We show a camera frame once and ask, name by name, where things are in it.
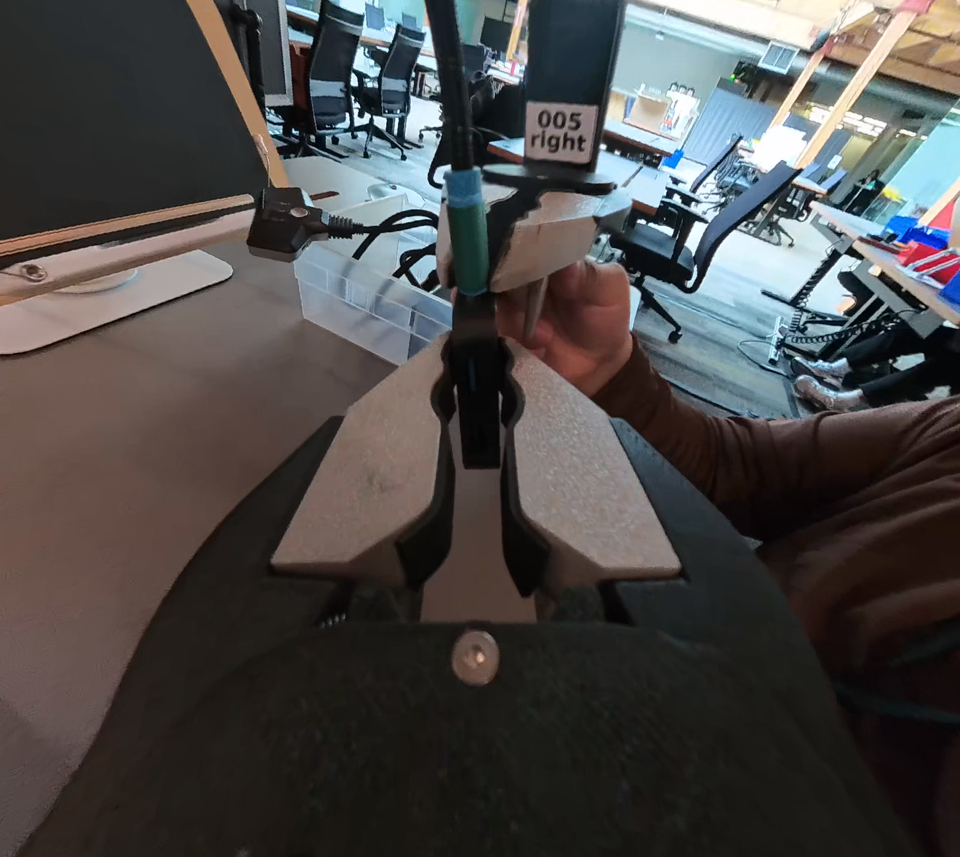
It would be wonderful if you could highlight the person's brown jacket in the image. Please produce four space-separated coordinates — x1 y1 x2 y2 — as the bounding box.
753 414 960 857

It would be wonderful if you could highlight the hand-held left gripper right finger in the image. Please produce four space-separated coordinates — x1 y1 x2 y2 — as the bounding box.
498 338 684 599

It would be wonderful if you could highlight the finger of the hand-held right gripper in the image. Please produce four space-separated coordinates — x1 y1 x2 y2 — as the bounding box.
435 182 520 290
489 189 610 293

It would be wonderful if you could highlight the black monitor on wooden board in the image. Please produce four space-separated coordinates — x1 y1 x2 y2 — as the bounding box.
0 0 292 273

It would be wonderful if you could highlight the blue storage bin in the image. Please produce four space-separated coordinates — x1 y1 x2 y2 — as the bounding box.
883 215 939 251

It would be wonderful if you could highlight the black desk leg frame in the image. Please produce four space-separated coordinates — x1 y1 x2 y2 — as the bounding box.
765 227 946 367

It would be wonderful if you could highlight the black braided hdmi cable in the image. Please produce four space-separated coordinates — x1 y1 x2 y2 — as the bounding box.
401 0 496 297

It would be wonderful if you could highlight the clear plastic storage bin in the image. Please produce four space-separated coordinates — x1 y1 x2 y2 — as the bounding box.
294 193 455 367

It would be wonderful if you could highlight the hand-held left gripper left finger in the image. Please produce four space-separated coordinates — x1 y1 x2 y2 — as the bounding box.
270 334 457 592

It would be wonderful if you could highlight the person's right forearm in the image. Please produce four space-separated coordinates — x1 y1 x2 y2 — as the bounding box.
592 339 960 543

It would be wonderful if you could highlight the black office chair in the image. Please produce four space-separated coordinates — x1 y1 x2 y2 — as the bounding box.
354 23 427 162
663 133 749 221
270 0 366 161

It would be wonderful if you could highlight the person's right hand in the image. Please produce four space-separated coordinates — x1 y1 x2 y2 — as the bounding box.
493 257 640 398

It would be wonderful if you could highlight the black pigtail cable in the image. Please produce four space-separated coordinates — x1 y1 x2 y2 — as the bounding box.
326 208 444 294

